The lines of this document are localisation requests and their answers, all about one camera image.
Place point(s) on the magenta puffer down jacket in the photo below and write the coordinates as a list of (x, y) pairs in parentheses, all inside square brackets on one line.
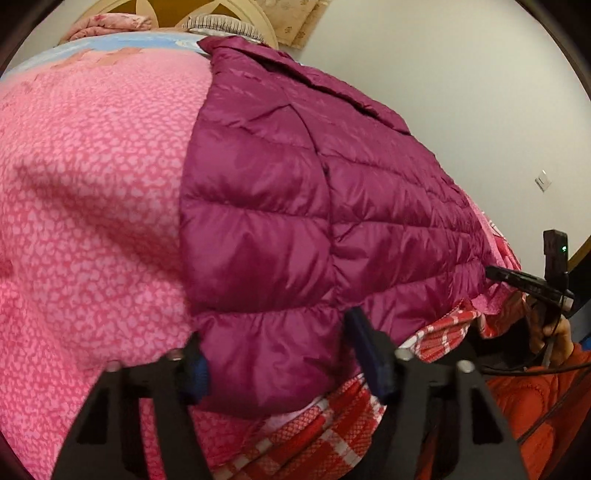
[(301, 197)]

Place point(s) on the person's right hand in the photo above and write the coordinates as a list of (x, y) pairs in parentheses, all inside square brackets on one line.
[(542, 334)]

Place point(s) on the cream wooden headboard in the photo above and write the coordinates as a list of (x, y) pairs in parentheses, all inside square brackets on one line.
[(166, 13)]

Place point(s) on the orange quilted sleeve forearm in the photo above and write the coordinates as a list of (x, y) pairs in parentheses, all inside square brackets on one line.
[(546, 412)]

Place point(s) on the folded pink floral quilt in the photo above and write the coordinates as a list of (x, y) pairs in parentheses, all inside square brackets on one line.
[(106, 24)]

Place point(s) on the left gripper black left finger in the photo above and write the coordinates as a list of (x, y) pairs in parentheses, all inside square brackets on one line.
[(105, 440)]

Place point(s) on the white wall socket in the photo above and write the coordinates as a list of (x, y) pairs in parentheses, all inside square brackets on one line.
[(543, 181)]

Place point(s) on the red white plaid sheet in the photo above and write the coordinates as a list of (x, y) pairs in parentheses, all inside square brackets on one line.
[(324, 441)]

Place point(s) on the striped pillow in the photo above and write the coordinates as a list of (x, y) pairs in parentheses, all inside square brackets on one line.
[(222, 26)]

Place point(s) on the beige floral window curtain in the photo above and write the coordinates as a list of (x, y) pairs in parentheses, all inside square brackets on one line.
[(294, 21)]

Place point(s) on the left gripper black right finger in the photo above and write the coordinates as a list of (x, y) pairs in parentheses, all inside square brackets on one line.
[(438, 413)]

